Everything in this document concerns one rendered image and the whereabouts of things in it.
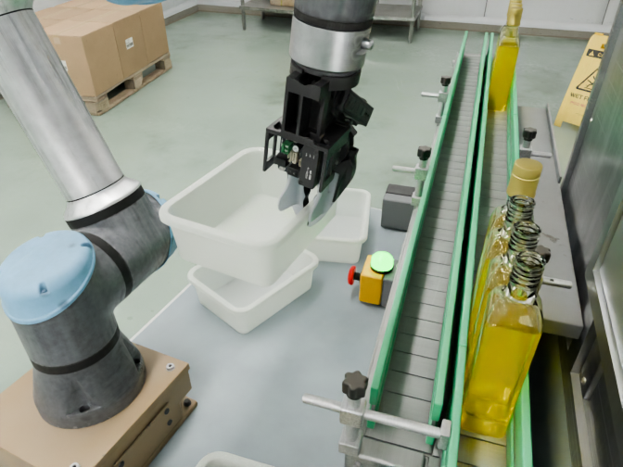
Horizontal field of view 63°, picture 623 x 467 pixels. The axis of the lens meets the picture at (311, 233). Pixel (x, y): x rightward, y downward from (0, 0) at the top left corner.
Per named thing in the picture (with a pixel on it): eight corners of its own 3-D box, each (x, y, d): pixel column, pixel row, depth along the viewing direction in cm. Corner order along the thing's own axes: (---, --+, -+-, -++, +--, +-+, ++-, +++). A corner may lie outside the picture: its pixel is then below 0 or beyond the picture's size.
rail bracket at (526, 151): (541, 191, 115) (558, 135, 107) (510, 186, 116) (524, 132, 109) (540, 183, 118) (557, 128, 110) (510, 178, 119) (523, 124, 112)
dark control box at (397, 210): (413, 233, 123) (416, 204, 118) (379, 228, 125) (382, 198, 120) (417, 216, 129) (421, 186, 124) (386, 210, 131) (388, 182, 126)
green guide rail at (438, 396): (433, 446, 63) (442, 405, 58) (425, 444, 63) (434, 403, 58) (484, 53, 199) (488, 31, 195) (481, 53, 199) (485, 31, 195)
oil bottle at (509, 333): (503, 441, 64) (550, 317, 51) (457, 429, 65) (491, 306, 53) (503, 405, 68) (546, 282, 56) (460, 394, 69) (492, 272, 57)
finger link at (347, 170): (309, 195, 62) (317, 130, 56) (314, 187, 63) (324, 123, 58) (344, 208, 60) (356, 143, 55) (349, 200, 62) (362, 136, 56)
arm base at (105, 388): (14, 404, 73) (-13, 353, 68) (97, 336, 84) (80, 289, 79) (87, 446, 66) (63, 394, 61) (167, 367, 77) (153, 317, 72)
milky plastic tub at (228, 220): (160, 269, 67) (147, 212, 62) (254, 193, 83) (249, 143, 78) (273, 310, 60) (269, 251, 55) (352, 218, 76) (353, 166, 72)
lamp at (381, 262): (390, 276, 98) (392, 264, 97) (367, 271, 99) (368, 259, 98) (394, 262, 102) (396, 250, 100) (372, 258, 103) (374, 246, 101)
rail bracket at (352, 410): (438, 483, 59) (456, 416, 52) (299, 443, 63) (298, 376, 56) (440, 460, 61) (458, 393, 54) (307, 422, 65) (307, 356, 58)
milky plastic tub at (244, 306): (324, 291, 108) (324, 258, 103) (243, 350, 95) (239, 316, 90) (267, 257, 118) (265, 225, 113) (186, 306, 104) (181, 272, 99)
